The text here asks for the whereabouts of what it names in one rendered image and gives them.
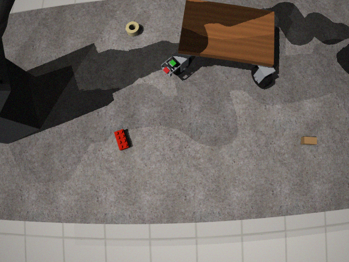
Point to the red toy building brick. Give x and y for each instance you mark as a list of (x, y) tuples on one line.
[(121, 139)]

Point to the tan rectangular block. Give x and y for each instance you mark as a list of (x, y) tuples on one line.
[(309, 140)]

